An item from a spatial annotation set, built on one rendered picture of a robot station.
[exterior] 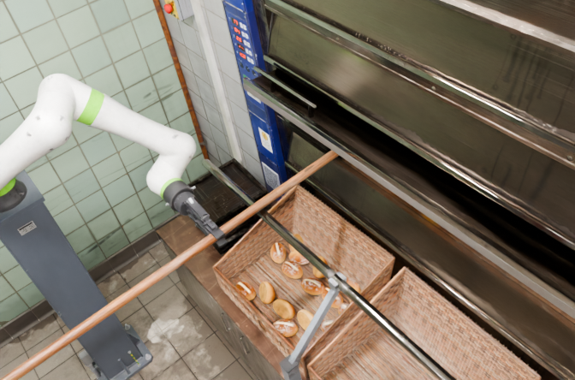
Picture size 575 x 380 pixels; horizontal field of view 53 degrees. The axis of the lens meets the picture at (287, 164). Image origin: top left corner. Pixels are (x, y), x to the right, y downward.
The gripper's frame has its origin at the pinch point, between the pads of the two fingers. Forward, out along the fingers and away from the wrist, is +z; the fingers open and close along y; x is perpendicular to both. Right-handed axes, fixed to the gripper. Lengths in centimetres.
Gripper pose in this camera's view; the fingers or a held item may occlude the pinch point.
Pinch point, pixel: (216, 234)
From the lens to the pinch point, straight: 183.8
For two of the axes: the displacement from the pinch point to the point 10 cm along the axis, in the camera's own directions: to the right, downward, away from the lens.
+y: 1.3, 7.1, 6.9
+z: 6.2, 4.8, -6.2
